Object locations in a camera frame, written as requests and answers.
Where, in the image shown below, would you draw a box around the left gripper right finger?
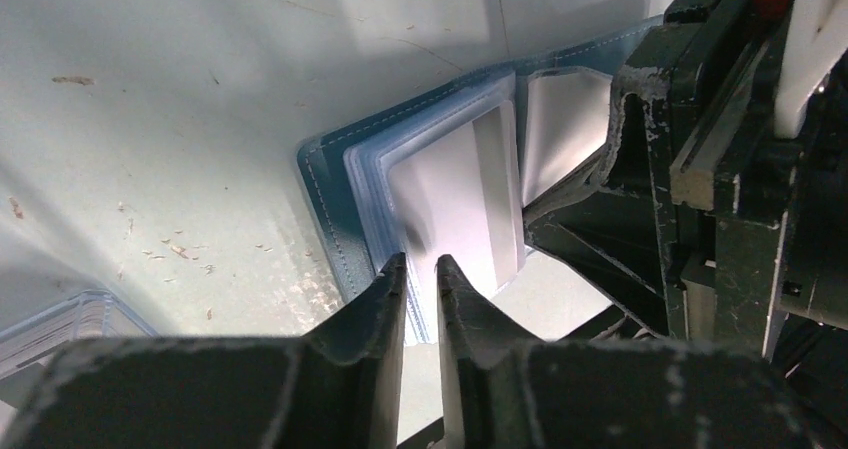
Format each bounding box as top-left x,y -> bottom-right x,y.
436,255 -> 847,448

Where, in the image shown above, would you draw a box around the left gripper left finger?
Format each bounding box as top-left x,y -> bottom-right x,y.
1,253 -> 407,448

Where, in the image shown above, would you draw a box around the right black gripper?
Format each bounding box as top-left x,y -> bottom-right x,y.
523,0 -> 847,359

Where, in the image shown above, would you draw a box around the blue leather card holder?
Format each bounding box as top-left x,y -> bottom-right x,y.
297,17 -> 660,346

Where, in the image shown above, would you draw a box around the clear plastic card box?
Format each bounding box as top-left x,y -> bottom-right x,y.
1,290 -> 155,408

